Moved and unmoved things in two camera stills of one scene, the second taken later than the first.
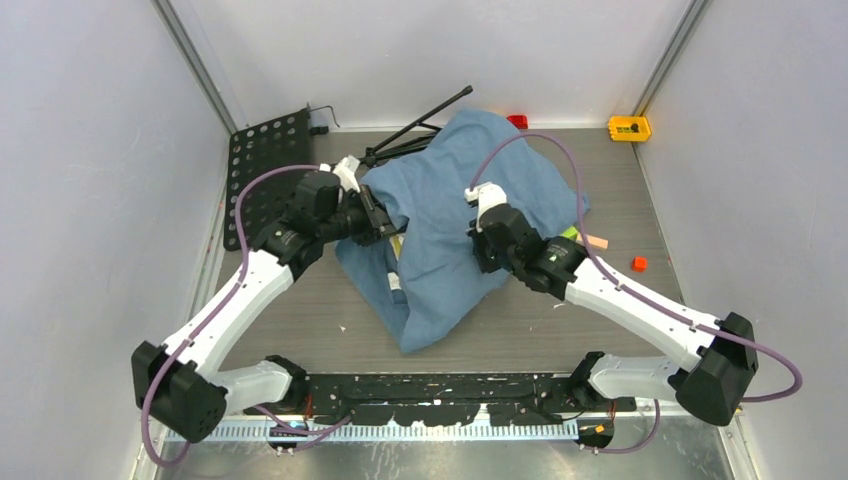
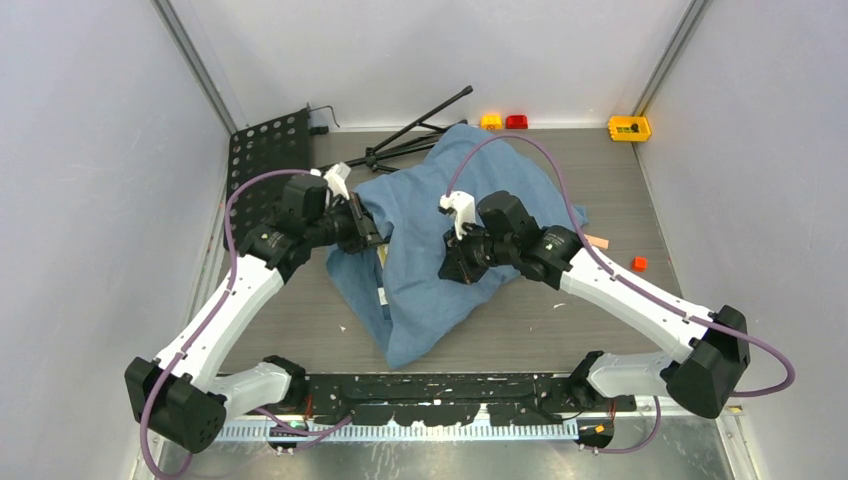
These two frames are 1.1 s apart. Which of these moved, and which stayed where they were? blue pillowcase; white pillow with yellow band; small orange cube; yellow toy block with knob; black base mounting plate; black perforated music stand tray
Moved: blue pillowcase; white pillow with yellow band
Stayed: small orange cube; black perforated music stand tray; yellow toy block with knob; black base mounting plate
